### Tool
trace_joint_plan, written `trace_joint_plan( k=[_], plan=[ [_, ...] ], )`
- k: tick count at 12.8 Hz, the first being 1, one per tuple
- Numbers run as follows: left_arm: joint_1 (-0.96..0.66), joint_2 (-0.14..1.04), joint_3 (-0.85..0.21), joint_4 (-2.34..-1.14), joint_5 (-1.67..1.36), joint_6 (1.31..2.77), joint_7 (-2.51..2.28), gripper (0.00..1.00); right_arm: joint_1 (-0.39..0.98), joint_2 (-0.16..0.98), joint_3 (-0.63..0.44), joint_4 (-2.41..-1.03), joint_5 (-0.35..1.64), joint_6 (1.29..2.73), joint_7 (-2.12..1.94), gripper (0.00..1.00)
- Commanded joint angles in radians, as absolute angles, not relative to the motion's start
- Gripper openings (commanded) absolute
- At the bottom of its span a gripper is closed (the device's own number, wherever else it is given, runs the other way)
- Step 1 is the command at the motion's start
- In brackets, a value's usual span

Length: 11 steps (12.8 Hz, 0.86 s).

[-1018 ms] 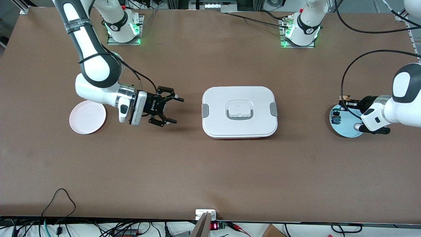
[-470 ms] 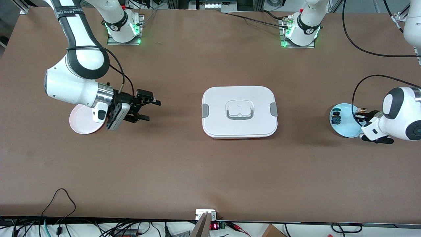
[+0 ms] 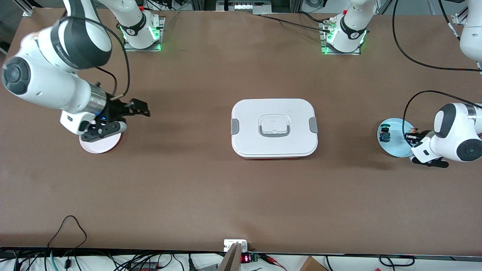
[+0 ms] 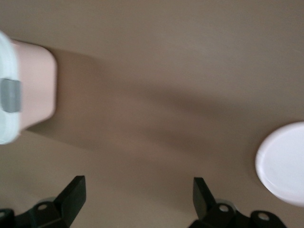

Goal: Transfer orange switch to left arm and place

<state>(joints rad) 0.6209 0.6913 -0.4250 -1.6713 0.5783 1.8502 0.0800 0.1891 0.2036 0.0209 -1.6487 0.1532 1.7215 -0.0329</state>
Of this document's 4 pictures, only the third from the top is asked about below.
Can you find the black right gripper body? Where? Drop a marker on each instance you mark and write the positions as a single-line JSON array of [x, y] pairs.
[[114, 109]]

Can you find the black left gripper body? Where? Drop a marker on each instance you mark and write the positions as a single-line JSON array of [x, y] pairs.
[[424, 136]]

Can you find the orange black switch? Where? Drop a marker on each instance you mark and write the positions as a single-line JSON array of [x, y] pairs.
[[414, 131]]

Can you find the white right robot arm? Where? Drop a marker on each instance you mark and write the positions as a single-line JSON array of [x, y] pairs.
[[37, 82]]

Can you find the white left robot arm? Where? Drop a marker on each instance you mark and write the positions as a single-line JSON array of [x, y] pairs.
[[437, 145]]

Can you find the white lunch box grey clips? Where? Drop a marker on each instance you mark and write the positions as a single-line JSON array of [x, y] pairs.
[[248, 113]]

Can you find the brown cardboard box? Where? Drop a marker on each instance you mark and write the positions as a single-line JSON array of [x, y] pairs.
[[312, 265]]

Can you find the light blue round plate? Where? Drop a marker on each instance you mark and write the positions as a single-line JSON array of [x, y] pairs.
[[395, 145]]

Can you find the pink round plate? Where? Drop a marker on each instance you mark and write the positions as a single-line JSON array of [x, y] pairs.
[[101, 147]]

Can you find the aluminium profile piece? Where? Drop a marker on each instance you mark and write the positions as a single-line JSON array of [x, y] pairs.
[[26, 9]]

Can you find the white lit power unit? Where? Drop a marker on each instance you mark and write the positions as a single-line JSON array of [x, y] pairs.
[[243, 5]]

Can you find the white socket block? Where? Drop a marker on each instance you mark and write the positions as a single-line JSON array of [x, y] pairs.
[[230, 244]]

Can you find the grey angled bar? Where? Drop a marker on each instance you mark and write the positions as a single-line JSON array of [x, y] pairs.
[[230, 261]]

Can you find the red digit display module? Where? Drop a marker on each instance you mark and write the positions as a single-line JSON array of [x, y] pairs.
[[245, 259]]

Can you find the red clip leads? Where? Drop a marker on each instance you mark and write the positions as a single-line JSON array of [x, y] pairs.
[[273, 259]]

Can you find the blue black switch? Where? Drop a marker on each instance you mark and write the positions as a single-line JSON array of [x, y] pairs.
[[385, 136]]

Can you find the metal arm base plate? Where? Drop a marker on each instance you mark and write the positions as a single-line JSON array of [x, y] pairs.
[[130, 49], [340, 54]]

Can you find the aluminium table edge rail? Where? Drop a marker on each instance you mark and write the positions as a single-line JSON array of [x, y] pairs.
[[455, 18]]

